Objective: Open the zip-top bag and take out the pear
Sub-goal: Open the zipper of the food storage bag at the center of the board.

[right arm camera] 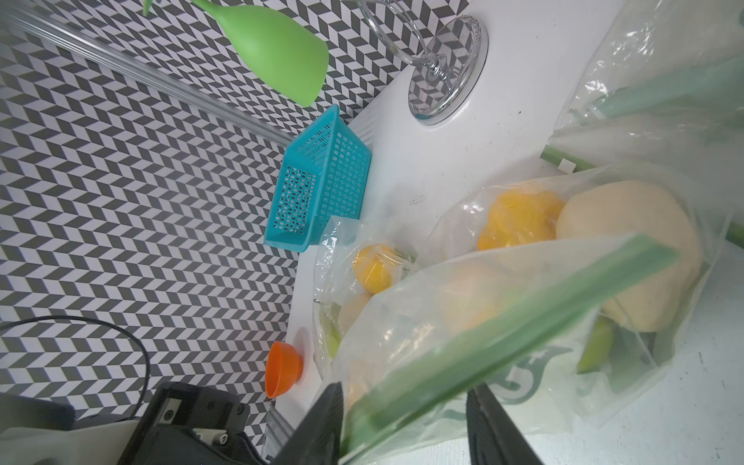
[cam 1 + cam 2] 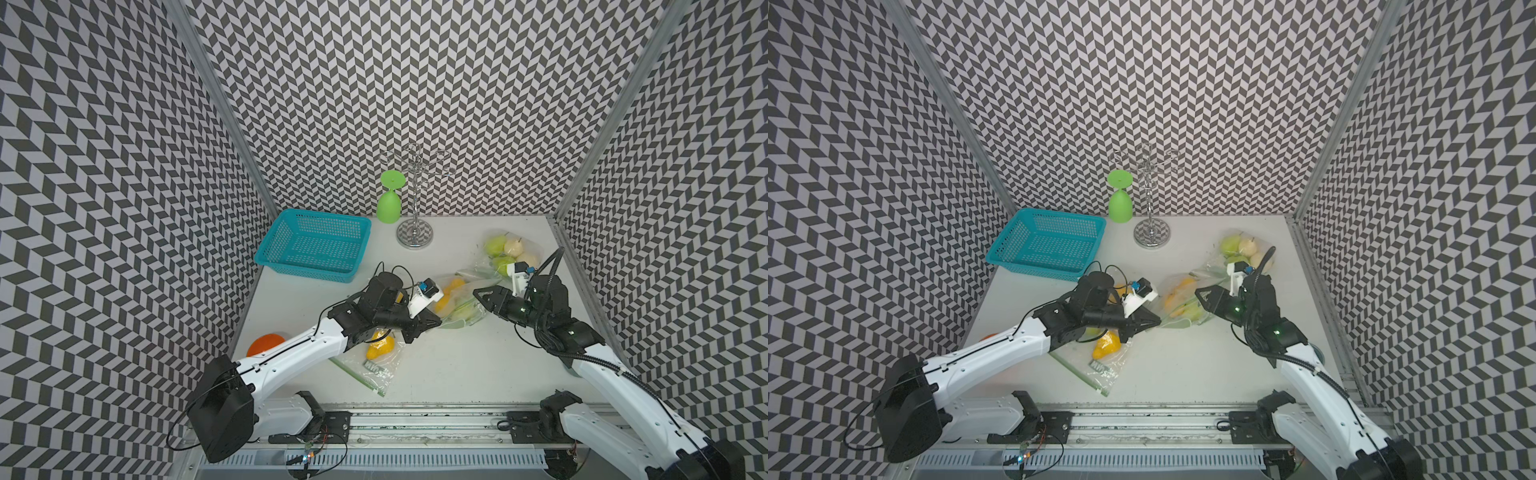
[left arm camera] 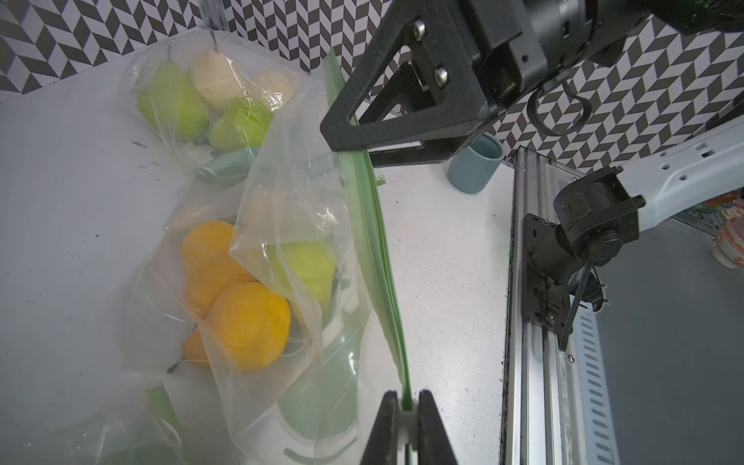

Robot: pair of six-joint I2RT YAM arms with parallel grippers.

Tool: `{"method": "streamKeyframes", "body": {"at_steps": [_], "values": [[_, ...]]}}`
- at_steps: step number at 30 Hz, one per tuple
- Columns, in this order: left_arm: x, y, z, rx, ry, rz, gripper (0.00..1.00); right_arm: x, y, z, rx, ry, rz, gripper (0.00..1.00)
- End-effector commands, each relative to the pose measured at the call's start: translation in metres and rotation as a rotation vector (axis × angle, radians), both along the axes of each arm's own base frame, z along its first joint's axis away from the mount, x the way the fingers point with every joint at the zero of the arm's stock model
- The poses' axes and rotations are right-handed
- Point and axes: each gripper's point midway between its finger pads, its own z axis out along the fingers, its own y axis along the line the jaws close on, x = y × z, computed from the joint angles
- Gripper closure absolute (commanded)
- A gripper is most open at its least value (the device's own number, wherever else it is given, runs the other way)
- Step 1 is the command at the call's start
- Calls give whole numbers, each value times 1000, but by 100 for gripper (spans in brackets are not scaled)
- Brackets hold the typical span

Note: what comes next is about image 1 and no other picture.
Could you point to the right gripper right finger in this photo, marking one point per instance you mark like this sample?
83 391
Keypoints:
492 436

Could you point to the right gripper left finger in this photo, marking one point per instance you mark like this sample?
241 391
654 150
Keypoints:
317 439

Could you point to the green pear bag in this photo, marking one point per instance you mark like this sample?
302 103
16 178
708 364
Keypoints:
598 347
330 334

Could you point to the zip-top bag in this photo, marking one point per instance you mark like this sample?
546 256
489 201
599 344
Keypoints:
666 86
334 280
406 376

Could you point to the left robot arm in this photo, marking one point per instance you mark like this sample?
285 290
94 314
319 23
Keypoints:
101 444

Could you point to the cream pear left bag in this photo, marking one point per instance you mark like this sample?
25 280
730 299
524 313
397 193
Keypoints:
351 310

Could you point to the cream pear bag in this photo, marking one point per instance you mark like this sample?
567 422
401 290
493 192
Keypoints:
661 259
351 310

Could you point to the yellow pear middle bag lower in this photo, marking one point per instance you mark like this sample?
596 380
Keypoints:
473 296

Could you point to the yellow pear bag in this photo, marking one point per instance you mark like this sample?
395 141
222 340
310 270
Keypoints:
473 296
520 218
377 267

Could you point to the yellow pear left bag upper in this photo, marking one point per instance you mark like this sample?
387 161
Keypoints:
377 267

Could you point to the yellow pear middle bag upper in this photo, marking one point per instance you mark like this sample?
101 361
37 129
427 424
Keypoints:
520 218

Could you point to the cream pear middle bag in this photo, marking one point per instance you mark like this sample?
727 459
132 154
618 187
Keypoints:
661 259

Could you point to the orange bowl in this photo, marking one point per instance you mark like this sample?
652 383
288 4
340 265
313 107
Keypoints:
284 369

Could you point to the teal plastic basket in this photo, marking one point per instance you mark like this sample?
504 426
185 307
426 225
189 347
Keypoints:
323 174

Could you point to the chrome glass holder stand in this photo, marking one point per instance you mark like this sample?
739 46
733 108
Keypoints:
446 70

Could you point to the green plastic wine glass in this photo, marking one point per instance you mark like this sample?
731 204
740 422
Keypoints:
282 53

